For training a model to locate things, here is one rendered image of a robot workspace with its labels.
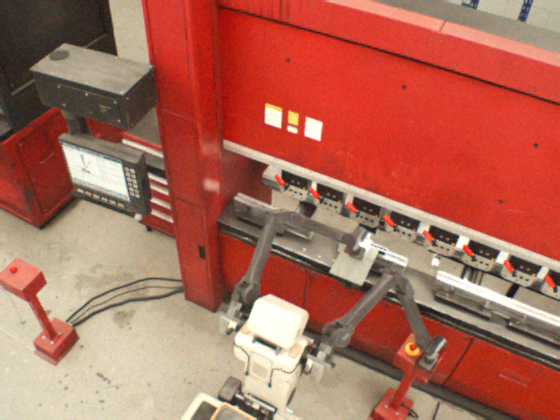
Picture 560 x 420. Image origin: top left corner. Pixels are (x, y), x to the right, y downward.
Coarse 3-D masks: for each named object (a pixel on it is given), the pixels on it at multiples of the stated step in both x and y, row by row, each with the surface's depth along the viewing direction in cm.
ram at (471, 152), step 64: (256, 64) 240; (320, 64) 224; (384, 64) 211; (256, 128) 266; (384, 128) 231; (448, 128) 216; (512, 128) 203; (384, 192) 255; (448, 192) 237; (512, 192) 222
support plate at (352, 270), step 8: (344, 248) 286; (344, 256) 283; (368, 256) 283; (336, 264) 279; (344, 264) 279; (352, 264) 279; (360, 264) 279; (368, 264) 279; (336, 272) 275; (344, 272) 275; (352, 272) 275; (360, 272) 276; (352, 280) 272; (360, 280) 272
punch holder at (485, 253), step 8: (472, 240) 249; (472, 248) 252; (480, 248) 250; (488, 248) 247; (464, 256) 257; (480, 256) 253; (488, 256) 251; (496, 256) 248; (472, 264) 258; (480, 264) 256; (488, 264) 254
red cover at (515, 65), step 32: (224, 0) 222; (256, 0) 216; (288, 0) 209; (320, 0) 203; (352, 0) 203; (352, 32) 206; (384, 32) 200; (416, 32) 194; (448, 32) 189; (480, 32) 191; (448, 64) 196; (480, 64) 191; (512, 64) 185; (544, 64) 180; (544, 96) 187
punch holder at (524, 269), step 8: (512, 256) 244; (512, 264) 247; (520, 264) 245; (528, 264) 242; (536, 264) 240; (504, 272) 252; (520, 272) 248; (528, 272) 246; (536, 272) 243; (512, 280) 253; (520, 280) 251; (528, 280) 249
